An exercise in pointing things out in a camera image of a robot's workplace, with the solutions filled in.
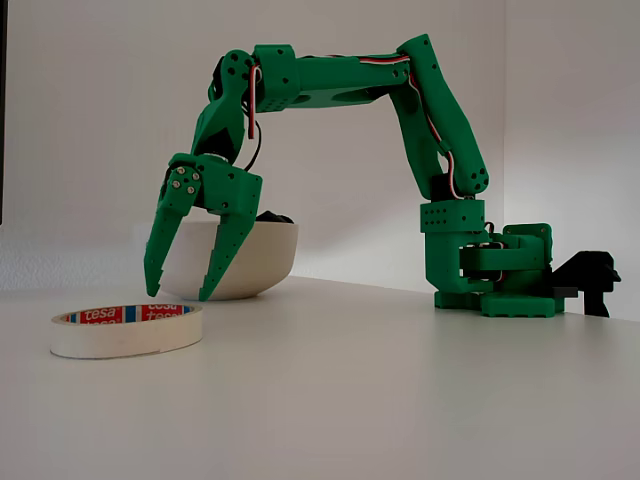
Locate black table clamp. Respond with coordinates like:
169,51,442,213
548,249,623,319

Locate white masking tape roll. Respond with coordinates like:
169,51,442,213
49,302,205,361

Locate white round bowl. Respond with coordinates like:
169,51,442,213
158,218,300,302

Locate black cloth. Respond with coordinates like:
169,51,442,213
254,210,295,225

